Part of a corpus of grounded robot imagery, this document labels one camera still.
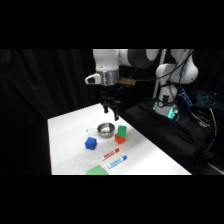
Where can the flat green block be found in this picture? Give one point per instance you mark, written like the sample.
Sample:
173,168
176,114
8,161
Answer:
97,171

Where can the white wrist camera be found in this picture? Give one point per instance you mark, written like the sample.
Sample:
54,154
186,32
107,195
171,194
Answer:
93,78

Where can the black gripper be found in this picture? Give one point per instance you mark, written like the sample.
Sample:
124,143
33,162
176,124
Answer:
108,93

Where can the orange cube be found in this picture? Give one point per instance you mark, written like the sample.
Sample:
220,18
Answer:
119,139

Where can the black curtain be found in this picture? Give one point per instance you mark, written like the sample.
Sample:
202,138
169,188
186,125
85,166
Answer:
43,100

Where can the blue marker pen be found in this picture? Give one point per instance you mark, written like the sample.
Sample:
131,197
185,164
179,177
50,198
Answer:
117,162

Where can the red marker pen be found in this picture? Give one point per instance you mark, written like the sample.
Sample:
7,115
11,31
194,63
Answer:
110,154

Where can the small metal pot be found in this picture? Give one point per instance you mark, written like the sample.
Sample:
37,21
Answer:
105,129

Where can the blue cube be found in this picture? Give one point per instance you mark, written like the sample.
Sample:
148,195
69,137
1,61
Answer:
90,143

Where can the green cube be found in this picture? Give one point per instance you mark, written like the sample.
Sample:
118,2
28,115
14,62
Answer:
122,131

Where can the black robot stand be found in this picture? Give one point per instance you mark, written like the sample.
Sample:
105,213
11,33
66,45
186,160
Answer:
173,140

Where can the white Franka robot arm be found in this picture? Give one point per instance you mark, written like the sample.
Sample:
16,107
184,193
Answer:
133,58

